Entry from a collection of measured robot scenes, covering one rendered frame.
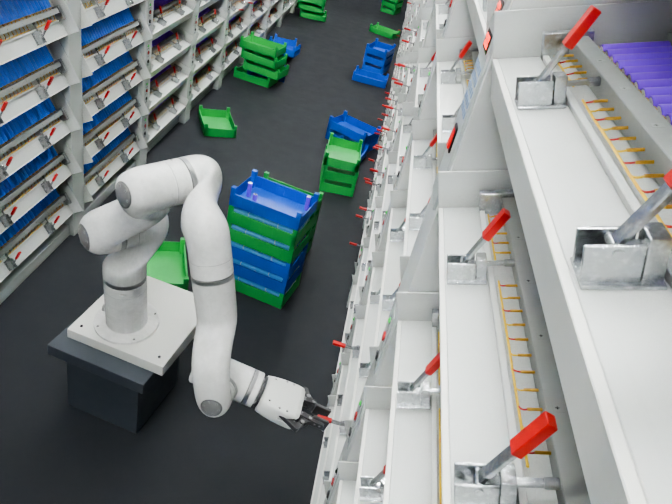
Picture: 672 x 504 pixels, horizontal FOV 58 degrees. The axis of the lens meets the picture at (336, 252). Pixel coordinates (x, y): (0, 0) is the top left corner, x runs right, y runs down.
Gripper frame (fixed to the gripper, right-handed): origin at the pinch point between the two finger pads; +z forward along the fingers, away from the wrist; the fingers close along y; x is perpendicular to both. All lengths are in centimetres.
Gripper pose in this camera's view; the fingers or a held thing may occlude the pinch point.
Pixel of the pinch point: (320, 416)
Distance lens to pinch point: 146.4
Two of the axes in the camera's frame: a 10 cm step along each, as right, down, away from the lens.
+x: 4.1, -7.4, -5.3
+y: -1.4, 5.3, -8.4
